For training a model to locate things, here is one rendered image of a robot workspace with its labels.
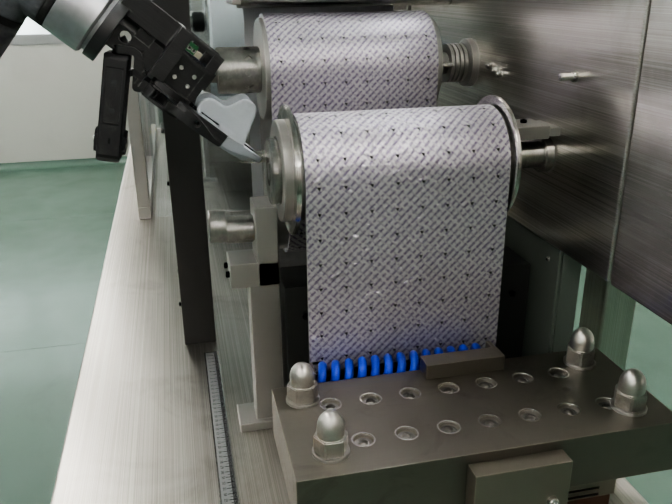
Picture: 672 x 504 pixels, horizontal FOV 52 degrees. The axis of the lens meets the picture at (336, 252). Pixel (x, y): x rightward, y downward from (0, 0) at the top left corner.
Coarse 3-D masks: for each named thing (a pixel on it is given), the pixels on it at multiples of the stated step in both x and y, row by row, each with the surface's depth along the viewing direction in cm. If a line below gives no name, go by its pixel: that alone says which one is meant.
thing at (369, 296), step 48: (336, 240) 76; (384, 240) 78; (432, 240) 79; (480, 240) 81; (336, 288) 79; (384, 288) 80; (432, 288) 81; (480, 288) 83; (336, 336) 81; (384, 336) 82; (432, 336) 84; (480, 336) 85
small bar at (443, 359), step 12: (480, 348) 81; (492, 348) 81; (420, 360) 80; (432, 360) 79; (444, 360) 79; (456, 360) 79; (468, 360) 79; (480, 360) 79; (492, 360) 79; (504, 360) 80; (432, 372) 78; (444, 372) 78; (456, 372) 79; (468, 372) 79
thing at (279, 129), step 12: (276, 120) 77; (276, 132) 76; (288, 132) 74; (288, 144) 74; (300, 144) 74; (288, 156) 73; (300, 156) 74; (288, 168) 73; (288, 180) 73; (288, 192) 74; (276, 204) 82; (288, 204) 75; (288, 216) 77
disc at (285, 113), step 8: (280, 112) 79; (288, 112) 74; (288, 120) 74; (288, 128) 74; (296, 136) 72; (296, 144) 72; (296, 152) 72; (296, 160) 72; (296, 168) 72; (296, 176) 72; (296, 184) 72; (296, 192) 73; (296, 200) 73; (296, 208) 74; (296, 216) 74; (288, 224) 81; (296, 224) 76; (296, 232) 77
